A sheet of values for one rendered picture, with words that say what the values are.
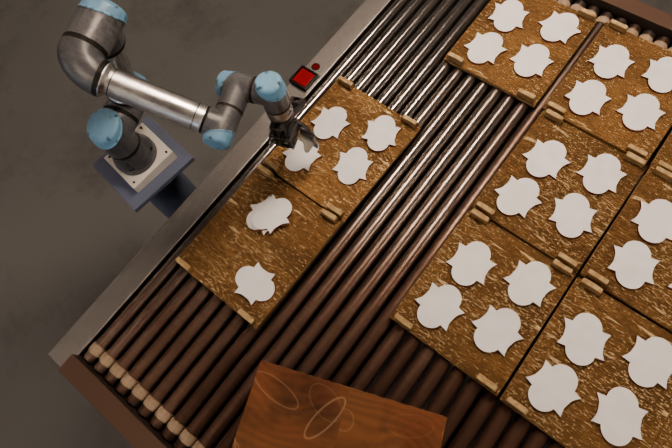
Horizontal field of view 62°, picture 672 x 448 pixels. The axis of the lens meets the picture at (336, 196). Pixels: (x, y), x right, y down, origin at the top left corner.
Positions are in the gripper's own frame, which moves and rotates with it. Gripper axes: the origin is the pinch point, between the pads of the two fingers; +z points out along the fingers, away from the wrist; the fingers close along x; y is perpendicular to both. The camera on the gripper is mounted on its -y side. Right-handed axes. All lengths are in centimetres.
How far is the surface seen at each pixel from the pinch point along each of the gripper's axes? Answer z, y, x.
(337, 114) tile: 7.2, -16.5, 7.6
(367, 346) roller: 10, 53, 38
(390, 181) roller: 10.0, 1.8, 31.0
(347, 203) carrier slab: 8.3, 13.2, 20.3
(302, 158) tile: 7.3, 2.1, 1.4
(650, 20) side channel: 6, -75, 99
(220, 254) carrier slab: 8.6, 39.7, -13.1
